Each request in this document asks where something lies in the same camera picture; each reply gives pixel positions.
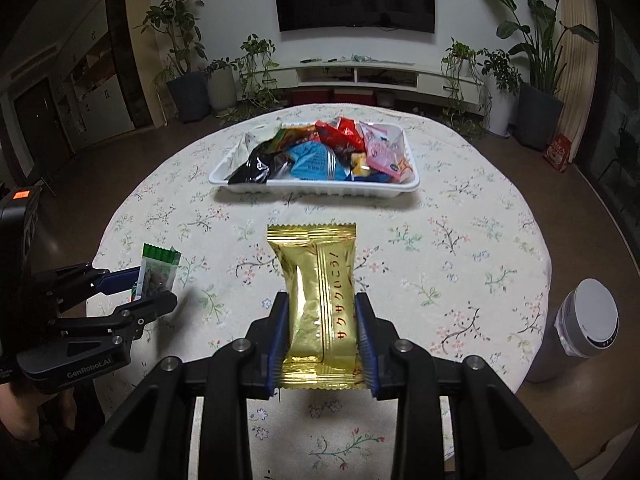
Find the floral tablecloth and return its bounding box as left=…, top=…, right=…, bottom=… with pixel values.
left=95, top=103, right=552, bottom=480

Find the pink cartoon snack packet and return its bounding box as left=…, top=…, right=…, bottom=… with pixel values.
left=360, top=122, right=406, bottom=181

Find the black snack packet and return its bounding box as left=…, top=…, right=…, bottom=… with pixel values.
left=227, top=152, right=296, bottom=185

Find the trailing plant on cabinet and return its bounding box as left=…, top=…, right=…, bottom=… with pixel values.
left=440, top=37, right=493, bottom=128

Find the grey round plant pot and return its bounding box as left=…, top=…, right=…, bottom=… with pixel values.
left=206, top=66, right=238, bottom=113

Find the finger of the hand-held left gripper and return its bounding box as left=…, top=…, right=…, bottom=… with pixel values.
left=22, top=262, right=141, bottom=313
left=50, top=292, right=179, bottom=342

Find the person's left forearm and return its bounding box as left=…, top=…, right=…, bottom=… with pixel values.
left=0, top=382, right=71, bottom=443

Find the white grey cylindrical appliance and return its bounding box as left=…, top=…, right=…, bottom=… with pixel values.
left=525, top=278, right=621, bottom=383

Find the white plant pot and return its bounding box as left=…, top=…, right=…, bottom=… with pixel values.
left=487, top=77, right=518, bottom=137

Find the white plastic tray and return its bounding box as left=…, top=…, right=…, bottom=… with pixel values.
left=209, top=120, right=421, bottom=197

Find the large white snack packet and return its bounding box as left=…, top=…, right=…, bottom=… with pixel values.
left=239, top=127, right=281, bottom=161

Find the tall dark plant pot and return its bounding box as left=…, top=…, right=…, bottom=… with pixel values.
left=515, top=82, right=565, bottom=151

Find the colourful light blue snack packet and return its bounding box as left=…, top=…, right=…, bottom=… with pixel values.
left=290, top=141, right=351, bottom=181

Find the red snack packet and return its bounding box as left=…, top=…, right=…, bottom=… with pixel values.
left=315, top=117, right=366, bottom=153

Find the small green-topped snack packet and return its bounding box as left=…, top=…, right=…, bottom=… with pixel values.
left=131, top=242, right=182, bottom=302

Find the green snack packet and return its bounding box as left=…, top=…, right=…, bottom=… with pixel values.
left=270, top=127, right=321, bottom=153

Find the tall leafy plant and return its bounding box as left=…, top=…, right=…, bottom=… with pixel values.
left=142, top=0, right=208, bottom=81

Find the white TV cabinet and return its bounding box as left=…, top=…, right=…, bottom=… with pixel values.
left=270, top=62, right=483, bottom=107

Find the beige curtain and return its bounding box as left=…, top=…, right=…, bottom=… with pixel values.
left=555, top=0, right=601, bottom=161

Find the wooden wall cabinet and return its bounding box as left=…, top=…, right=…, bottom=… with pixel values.
left=55, top=0, right=156, bottom=147

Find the large broad-leaf plant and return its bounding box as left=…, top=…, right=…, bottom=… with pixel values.
left=470, top=0, right=599, bottom=96

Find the bushy plant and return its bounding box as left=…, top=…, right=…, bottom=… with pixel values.
left=480, top=49, right=523, bottom=95

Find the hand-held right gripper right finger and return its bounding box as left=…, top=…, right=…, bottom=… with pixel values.
left=352, top=291, right=581, bottom=480

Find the dark door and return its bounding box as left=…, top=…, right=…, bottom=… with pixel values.
left=10, top=77, right=76, bottom=177

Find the gold snack packet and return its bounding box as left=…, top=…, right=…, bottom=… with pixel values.
left=266, top=222, right=366, bottom=392

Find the dark square plant pot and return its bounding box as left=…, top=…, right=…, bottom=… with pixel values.
left=166, top=71, right=211, bottom=123

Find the red storage box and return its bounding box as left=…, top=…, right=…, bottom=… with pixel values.
left=291, top=87, right=331, bottom=106
left=334, top=87, right=376, bottom=107

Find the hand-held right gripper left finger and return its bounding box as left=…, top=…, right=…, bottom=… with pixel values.
left=75, top=290, right=291, bottom=480

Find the red paper bag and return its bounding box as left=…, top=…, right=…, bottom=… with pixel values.
left=544, top=133, right=572, bottom=173

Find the trailing floor plant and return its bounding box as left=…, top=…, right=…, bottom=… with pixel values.
left=236, top=34, right=282, bottom=113

